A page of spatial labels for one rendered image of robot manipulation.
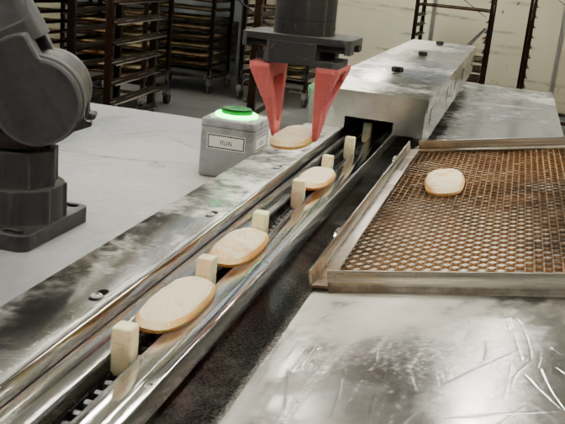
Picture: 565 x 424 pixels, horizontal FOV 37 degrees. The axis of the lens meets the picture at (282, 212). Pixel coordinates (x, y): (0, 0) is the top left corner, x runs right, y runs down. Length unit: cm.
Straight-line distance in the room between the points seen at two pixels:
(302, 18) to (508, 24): 703
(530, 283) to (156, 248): 30
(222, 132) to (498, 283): 60
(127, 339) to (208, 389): 7
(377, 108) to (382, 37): 663
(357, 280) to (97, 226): 39
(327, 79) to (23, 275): 31
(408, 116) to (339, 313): 77
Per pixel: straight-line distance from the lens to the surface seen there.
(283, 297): 71
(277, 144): 78
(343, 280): 54
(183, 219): 76
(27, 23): 78
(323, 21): 79
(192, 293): 60
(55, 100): 77
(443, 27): 782
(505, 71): 782
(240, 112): 107
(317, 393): 41
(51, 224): 82
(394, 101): 126
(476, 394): 41
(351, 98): 127
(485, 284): 53
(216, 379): 57
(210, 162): 108
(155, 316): 56
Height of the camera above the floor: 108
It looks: 16 degrees down
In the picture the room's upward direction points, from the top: 6 degrees clockwise
